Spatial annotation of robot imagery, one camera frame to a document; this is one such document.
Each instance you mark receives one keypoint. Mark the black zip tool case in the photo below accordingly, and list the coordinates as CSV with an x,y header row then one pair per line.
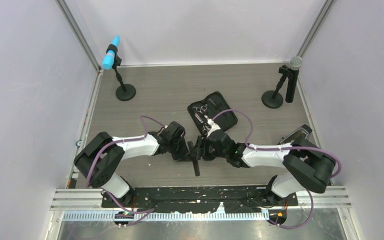
x,y
226,120

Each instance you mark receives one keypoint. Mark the blue microphone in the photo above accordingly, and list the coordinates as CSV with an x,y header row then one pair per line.
x,y
111,53

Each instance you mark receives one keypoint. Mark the silver thinning scissors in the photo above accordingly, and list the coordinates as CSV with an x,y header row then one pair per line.
x,y
204,122

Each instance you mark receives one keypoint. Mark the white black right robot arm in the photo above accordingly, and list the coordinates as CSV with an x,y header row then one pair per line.
x,y
308,167

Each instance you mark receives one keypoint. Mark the clear black box device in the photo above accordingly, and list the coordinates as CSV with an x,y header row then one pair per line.
x,y
304,131

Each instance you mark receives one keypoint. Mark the black hair clip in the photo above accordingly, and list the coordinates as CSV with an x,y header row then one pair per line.
x,y
215,102

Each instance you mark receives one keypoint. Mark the black right microphone stand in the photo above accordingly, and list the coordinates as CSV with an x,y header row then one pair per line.
x,y
272,98

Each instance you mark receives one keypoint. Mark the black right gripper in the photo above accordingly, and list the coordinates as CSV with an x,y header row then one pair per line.
x,y
203,142

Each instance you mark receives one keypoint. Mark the aluminium frame rail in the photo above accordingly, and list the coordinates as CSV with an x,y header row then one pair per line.
x,y
86,205

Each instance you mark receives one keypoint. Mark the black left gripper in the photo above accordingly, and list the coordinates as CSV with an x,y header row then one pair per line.
x,y
184,153

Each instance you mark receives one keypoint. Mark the black silver microphone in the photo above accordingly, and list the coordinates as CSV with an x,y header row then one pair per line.
x,y
294,68

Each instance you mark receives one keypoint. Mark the silver hair scissors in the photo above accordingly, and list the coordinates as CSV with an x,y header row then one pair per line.
x,y
199,111

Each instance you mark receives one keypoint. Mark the black microphone stand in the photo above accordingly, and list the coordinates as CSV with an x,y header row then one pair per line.
x,y
124,92
272,98

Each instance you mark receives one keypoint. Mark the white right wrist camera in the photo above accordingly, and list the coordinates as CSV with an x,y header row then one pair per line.
x,y
213,126

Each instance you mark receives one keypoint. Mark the black left microphone stand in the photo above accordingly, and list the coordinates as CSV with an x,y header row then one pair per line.
x,y
124,92

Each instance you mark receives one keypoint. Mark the black mounting base plate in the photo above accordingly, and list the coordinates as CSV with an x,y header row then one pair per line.
x,y
200,199

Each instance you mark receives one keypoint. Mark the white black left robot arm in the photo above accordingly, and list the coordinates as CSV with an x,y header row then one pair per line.
x,y
98,161

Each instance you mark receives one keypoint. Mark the black hair comb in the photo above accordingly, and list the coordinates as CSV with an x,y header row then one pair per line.
x,y
194,162

